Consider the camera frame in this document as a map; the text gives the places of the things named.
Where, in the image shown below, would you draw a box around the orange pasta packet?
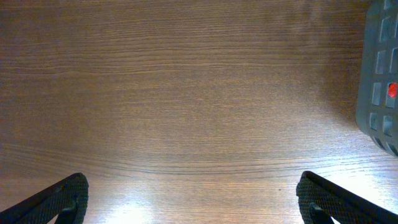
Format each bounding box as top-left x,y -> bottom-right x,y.
387,83 -> 398,98

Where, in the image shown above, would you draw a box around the grey plastic basket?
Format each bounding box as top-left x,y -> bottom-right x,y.
356,0 -> 397,157

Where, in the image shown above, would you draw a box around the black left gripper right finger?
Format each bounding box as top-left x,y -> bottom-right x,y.
296,171 -> 397,224

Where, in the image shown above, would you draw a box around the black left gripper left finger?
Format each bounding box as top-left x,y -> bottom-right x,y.
1,172 -> 89,224

